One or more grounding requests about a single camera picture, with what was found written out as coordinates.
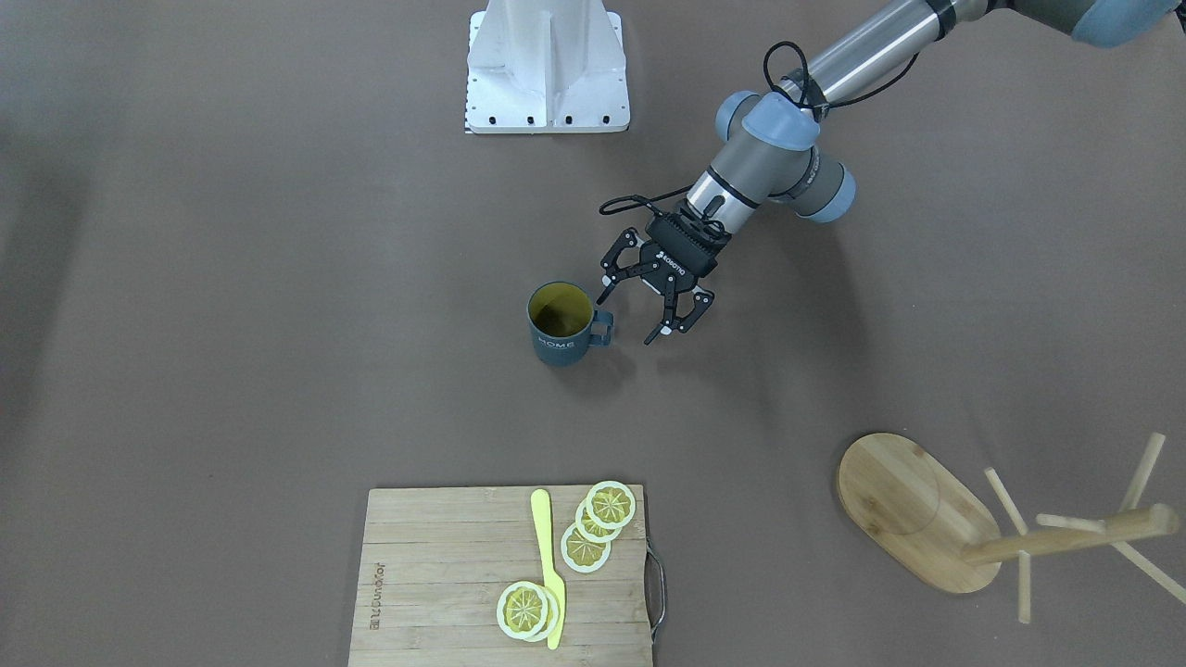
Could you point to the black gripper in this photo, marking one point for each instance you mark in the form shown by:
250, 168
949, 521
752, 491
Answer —
675, 267

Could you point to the blue mug yellow inside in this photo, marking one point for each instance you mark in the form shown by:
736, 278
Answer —
565, 323

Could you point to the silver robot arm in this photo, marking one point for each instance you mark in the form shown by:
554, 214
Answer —
771, 148

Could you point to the wooden cup storage rack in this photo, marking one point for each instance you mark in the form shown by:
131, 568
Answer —
898, 494

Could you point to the yellow toy knife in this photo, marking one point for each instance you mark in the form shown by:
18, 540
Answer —
541, 512

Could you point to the lemon slice stack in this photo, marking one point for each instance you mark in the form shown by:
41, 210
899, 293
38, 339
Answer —
599, 519

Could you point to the single lemon slice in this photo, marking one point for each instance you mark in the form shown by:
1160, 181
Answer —
528, 612

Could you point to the wooden cutting board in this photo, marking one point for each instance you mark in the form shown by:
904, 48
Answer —
434, 561

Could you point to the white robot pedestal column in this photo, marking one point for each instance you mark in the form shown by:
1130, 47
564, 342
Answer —
546, 66

